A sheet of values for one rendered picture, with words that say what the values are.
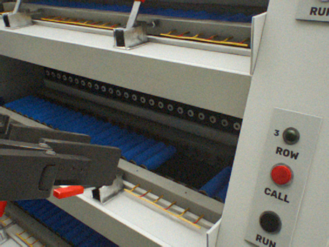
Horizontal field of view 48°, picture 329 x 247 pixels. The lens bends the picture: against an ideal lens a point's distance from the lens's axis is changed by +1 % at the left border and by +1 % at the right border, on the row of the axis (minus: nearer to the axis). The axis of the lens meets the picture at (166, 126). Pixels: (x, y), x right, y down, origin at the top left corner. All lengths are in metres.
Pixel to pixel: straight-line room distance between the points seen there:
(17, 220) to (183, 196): 0.41
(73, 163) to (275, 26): 0.20
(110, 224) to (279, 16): 0.31
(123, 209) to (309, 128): 0.25
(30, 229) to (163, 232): 0.36
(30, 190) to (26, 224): 0.54
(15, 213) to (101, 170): 0.52
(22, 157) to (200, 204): 0.27
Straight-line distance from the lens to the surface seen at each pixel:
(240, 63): 0.37
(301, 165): 0.32
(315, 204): 0.33
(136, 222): 0.45
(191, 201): 0.44
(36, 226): 0.74
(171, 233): 0.43
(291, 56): 0.33
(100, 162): 0.28
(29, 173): 0.21
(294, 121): 0.32
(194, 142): 0.55
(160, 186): 0.46
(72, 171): 0.25
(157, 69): 0.41
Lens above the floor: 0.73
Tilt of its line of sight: 10 degrees down
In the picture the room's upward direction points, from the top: 10 degrees clockwise
